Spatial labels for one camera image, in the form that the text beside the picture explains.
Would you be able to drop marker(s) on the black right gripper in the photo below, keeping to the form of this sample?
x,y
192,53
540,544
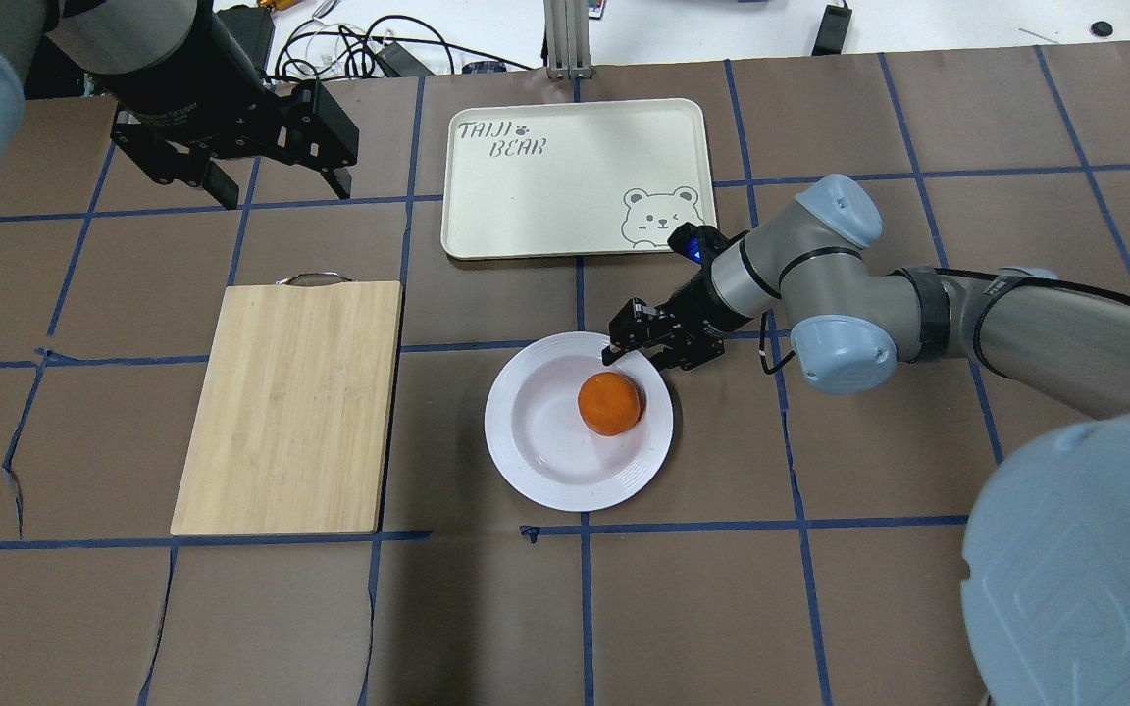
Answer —
x,y
697,306

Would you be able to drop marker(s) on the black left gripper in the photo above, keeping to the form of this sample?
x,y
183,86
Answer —
x,y
194,90

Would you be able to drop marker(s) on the orange fruit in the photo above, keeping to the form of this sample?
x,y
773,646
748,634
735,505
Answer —
x,y
609,404

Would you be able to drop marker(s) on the white ribbed plate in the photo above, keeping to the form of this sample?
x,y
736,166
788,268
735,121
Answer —
x,y
539,442

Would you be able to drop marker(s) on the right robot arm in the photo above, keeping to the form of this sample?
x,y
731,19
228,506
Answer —
x,y
1046,602

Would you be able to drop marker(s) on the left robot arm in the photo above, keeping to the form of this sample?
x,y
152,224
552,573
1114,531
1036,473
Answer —
x,y
104,38

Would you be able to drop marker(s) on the cream bear tray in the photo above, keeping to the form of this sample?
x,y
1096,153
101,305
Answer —
x,y
596,178

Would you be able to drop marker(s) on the bamboo cutting board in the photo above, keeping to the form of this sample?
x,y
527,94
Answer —
x,y
291,432

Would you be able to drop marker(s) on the black power adapter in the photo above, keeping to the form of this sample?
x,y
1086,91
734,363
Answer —
x,y
832,33

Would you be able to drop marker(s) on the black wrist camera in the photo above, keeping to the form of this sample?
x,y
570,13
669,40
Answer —
x,y
698,243

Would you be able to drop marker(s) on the aluminium frame post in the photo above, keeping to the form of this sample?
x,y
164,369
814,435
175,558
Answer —
x,y
567,44

